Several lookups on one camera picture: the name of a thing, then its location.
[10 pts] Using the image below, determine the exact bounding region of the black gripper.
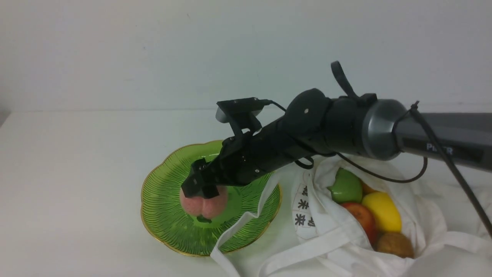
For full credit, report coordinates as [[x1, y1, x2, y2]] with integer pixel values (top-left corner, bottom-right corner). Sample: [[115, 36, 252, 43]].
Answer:
[[181, 117, 304, 199]]

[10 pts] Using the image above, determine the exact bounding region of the pink fuzzy peach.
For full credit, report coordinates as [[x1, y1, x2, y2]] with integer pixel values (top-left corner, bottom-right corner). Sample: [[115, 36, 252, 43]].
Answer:
[[180, 186, 228, 219]]

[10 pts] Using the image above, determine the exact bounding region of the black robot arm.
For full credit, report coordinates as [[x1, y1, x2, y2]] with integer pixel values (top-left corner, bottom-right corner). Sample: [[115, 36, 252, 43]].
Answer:
[[181, 89, 491, 199]]

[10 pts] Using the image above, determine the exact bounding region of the green glass fruit plate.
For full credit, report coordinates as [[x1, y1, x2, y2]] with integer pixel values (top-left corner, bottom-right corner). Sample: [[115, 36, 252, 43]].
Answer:
[[141, 140, 269, 257]]

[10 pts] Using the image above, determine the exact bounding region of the white cloth tote bag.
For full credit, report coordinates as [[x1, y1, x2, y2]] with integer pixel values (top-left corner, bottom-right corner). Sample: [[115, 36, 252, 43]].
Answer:
[[210, 158, 491, 277]]

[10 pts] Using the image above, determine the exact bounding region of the orange fruit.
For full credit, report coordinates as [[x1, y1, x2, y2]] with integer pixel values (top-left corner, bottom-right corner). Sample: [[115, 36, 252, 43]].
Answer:
[[361, 181, 378, 196]]

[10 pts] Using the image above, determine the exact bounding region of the brown kiwi fruit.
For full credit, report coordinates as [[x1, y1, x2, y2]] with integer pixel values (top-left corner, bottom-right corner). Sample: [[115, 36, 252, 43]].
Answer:
[[375, 232, 415, 259]]

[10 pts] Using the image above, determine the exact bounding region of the green apple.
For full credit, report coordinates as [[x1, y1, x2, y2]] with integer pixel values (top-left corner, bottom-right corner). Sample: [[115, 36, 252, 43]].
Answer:
[[327, 168, 363, 203]]

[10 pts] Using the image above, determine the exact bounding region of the red apple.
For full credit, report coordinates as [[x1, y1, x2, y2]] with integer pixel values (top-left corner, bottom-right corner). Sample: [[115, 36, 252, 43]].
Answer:
[[341, 202, 378, 245]]

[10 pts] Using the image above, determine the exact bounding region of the yellow lemon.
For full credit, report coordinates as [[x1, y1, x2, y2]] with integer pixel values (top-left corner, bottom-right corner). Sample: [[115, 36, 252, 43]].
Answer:
[[361, 192, 402, 233]]

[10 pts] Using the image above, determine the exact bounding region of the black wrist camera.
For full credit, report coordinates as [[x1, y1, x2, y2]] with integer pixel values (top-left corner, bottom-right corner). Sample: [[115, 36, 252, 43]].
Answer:
[[216, 97, 272, 137]]

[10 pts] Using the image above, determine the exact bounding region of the black cable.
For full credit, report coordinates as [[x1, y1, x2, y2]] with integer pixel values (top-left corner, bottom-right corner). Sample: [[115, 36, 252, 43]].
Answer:
[[269, 60, 492, 237]]

